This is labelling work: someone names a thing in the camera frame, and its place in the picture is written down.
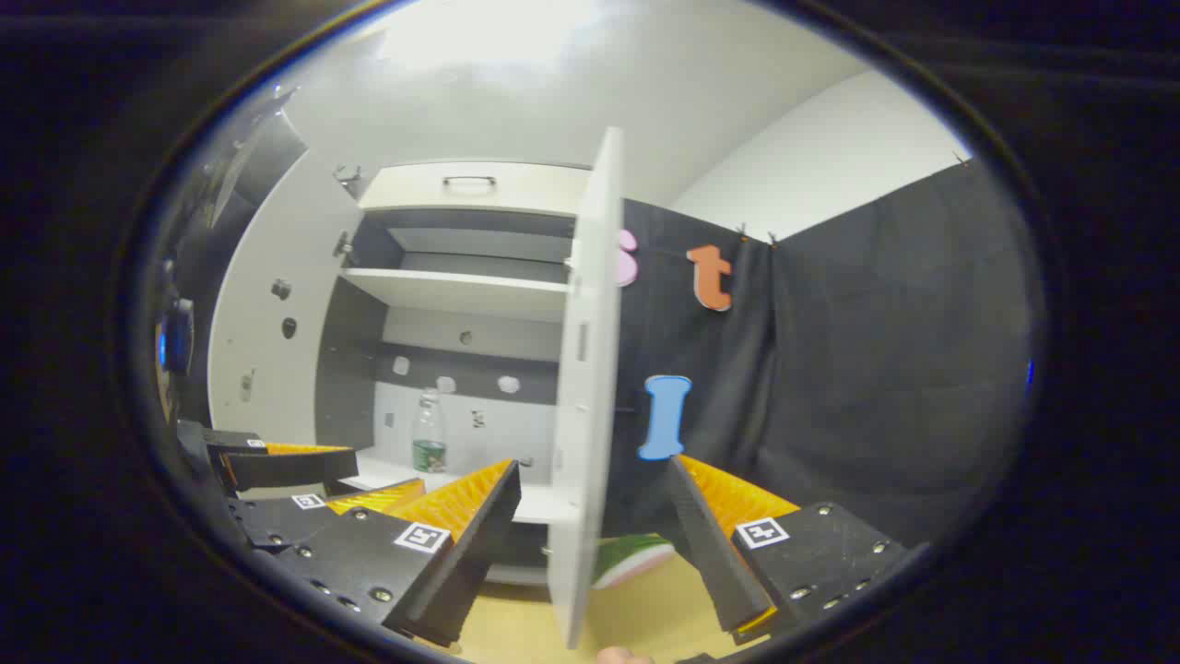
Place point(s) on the clear plastic bottle green label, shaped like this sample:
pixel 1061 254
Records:
pixel 429 433

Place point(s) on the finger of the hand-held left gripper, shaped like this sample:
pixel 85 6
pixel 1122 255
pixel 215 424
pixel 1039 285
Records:
pixel 277 521
pixel 286 468

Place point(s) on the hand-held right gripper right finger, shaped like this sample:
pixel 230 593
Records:
pixel 714 553

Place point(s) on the metal door hinge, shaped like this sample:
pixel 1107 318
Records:
pixel 344 247
pixel 348 175

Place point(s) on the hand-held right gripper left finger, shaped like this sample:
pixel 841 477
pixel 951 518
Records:
pixel 461 563

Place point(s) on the black device on stand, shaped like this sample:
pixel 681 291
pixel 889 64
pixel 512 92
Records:
pixel 177 337

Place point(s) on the white and grey cabinet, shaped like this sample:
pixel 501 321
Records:
pixel 461 290

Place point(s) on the watermelon slice coaster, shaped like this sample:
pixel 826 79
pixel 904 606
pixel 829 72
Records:
pixel 636 558

